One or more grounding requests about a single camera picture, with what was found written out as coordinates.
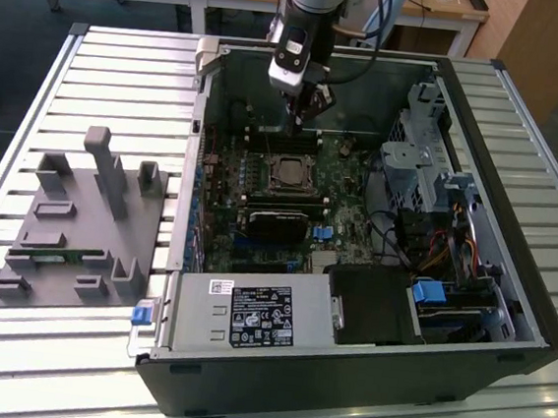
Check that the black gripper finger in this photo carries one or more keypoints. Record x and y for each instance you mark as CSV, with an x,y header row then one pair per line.
x,y
324,103
299,114

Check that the RAM slot with white clips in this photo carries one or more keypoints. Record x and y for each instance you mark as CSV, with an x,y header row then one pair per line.
x,y
278,143
279,132
285,200
286,208

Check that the CPU socket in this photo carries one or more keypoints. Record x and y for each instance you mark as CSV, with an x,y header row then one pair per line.
x,y
268,187

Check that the silver coin battery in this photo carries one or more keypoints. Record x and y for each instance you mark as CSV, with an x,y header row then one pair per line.
x,y
344,148

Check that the pale blue teach pendant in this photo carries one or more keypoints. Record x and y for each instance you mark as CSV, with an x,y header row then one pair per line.
x,y
399,0

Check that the silver metal drive cage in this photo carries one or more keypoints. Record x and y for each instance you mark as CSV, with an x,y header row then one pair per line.
x,y
403,154

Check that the black graphics card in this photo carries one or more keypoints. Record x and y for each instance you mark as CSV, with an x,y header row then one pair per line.
x,y
277,226

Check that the green motherboard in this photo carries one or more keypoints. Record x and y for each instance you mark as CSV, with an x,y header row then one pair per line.
x,y
352,216

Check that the blue board connector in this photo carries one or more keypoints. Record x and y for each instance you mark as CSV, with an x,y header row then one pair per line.
x,y
323,233

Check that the small silver heatsink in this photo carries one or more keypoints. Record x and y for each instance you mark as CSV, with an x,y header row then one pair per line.
x,y
323,260

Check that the black plastic shroud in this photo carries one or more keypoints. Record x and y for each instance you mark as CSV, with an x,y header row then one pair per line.
x,y
373,307

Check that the blue disk carrier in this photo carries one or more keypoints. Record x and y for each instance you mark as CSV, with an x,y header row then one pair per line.
x,y
429,293

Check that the silver power supply unit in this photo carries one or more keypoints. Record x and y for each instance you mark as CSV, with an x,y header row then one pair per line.
x,y
199,320

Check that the wooden cabinet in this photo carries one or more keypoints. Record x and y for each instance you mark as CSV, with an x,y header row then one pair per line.
x,y
556,48

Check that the grey parts rack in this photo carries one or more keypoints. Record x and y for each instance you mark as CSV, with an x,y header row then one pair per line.
x,y
84,230

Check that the blue case latch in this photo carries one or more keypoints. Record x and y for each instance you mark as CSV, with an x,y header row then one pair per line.
x,y
141,316

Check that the green RAM stick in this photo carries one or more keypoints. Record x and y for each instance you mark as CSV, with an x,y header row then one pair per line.
x,y
74,254

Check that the black PC case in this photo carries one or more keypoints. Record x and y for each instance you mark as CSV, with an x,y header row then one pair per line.
x,y
291,393

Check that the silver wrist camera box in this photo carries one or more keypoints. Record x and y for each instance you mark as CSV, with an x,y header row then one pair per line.
x,y
287,71

